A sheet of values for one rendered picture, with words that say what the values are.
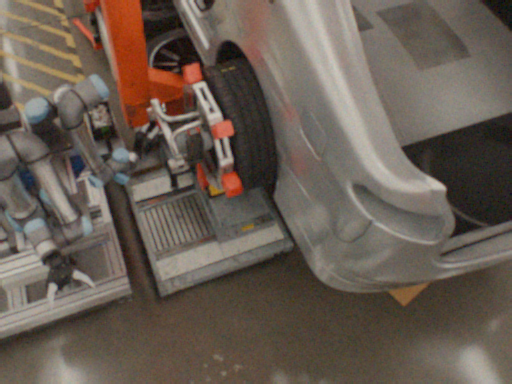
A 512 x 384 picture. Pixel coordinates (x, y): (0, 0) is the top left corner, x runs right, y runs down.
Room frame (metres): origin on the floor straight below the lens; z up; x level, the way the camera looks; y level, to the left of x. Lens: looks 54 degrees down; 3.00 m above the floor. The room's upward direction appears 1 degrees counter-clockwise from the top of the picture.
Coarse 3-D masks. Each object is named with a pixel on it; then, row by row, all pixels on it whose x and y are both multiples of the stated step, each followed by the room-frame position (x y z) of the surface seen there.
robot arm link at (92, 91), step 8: (88, 80) 1.57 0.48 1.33; (96, 80) 1.57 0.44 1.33; (64, 88) 1.76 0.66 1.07; (72, 88) 1.53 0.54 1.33; (80, 88) 1.52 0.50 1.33; (88, 88) 1.52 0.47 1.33; (96, 88) 1.53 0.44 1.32; (104, 88) 1.55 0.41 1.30; (48, 96) 1.74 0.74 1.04; (56, 96) 1.72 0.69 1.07; (80, 96) 1.48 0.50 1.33; (88, 96) 1.49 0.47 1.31; (96, 96) 1.51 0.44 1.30; (104, 96) 1.53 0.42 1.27; (56, 104) 1.69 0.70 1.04; (88, 104) 1.47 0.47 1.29; (96, 104) 1.50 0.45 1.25
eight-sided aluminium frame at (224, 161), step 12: (192, 84) 1.79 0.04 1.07; (204, 84) 1.74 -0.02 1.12; (192, 96) 1.88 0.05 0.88; (204, 96) 1.70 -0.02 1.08; (192, 108) 1.88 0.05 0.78; (204, 108) 1.59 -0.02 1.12; (216, 108) 1.59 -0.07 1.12; (216, 120) 1.52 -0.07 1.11; (216, 144) 1.44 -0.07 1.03; (228, 144) 1.45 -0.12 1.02; (228, 156) 1.41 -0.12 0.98; (204, 168) 1.59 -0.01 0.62; (228, 168) 1.40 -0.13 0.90; (216, 180) 1.45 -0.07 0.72
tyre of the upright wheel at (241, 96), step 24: (216, 72) 1.78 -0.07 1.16; (240, 72) 1.77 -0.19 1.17; (216, 96) 1.66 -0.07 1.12; (240, 96) 1.61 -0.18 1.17; (264, 96) 1.62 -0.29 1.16; (240, 120) 1.51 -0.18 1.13; (264, 120) 1.52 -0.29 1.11; (240, 144) 1.43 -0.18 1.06; (264, 144) 1.44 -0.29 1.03; (216, 168) 1.64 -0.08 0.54; (240, 168) 1.37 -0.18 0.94; (264, 168) 1.39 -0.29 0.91
